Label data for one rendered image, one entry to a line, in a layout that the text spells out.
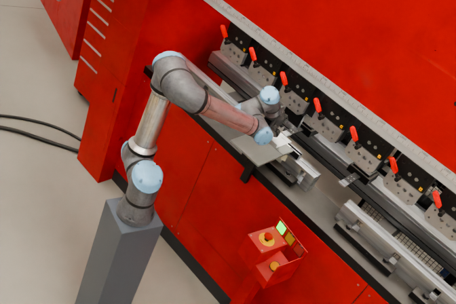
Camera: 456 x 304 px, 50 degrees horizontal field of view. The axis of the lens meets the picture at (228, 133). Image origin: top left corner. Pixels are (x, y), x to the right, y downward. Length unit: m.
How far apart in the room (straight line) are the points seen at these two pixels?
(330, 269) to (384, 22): 1.06
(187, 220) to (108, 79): 0.90
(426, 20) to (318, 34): 0.44
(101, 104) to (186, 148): 0.63
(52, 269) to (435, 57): 2.05
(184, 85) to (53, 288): 1.43
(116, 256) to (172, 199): 0.85
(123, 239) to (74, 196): 1.17
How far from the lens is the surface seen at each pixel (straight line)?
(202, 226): 2.70
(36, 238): 2.86
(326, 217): 2.26
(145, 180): 1.82
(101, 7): 3.43
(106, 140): 2.98
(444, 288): 2.22
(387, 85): 1.99
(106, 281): 2.16
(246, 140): 2.21
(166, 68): 1.69
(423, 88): 1.94
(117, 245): 1.98
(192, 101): 1.63
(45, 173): 3.20
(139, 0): 2.55
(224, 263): 2.68
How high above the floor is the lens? 2.22
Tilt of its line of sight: 34 degrees down
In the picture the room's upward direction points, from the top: 24 degrees clockwise
